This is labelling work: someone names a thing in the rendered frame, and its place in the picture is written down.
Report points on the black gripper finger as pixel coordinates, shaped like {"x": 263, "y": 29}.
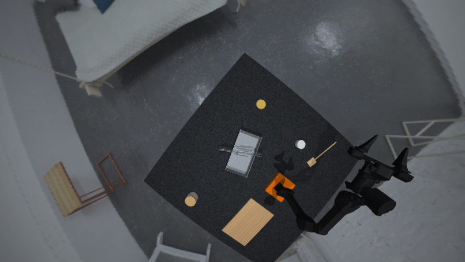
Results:
{"x": 365, "y": 147}
{"x": 401, "y": 160}

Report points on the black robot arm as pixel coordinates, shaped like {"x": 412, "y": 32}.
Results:
{"x": 345, "y": 202}

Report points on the white cylinder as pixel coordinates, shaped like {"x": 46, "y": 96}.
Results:
{"x": 300, "y": 144}

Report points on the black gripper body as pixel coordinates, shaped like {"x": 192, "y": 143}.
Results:
{"x": 398, "y": 173}

